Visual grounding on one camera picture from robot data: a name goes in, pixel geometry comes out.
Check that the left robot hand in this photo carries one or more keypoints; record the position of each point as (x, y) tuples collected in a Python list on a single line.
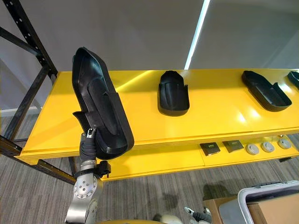
[(87, 149)]

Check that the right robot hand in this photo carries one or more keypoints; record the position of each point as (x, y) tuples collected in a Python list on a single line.
[(201, 217)]

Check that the black plastic housing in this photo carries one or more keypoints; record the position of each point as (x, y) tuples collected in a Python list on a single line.
[(174, 102), (294, 79), (98, 77), (268, 98)]

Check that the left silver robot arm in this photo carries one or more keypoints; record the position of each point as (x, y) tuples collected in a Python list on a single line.
[(81, 191)]

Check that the yellow recessed shelf board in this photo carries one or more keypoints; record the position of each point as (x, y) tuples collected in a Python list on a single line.
[(151, 163)]

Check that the small brown cardboard box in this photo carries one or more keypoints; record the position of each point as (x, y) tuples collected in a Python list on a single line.
[(217, 207)]

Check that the black left wrist clamp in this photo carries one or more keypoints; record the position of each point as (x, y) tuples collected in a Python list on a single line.
[(104, 168)]

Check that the grey plastic bin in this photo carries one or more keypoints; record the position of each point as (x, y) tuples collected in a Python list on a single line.
[(243, 200)]

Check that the dark square box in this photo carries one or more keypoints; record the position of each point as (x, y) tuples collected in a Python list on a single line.
[(210, 149), (232, 146)]

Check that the large brown cardboard box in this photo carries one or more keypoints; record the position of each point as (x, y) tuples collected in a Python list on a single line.
[(278, 210)]

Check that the round grey disc part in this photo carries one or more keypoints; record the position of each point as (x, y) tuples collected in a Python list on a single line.
[(252, 149), (284, 143), (267, 147)]

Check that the black metal rack frame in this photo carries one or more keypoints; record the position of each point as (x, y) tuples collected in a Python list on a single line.
[(23, 30)]

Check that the white wall light strip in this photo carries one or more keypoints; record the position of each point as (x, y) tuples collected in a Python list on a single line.
[(197, 35)]

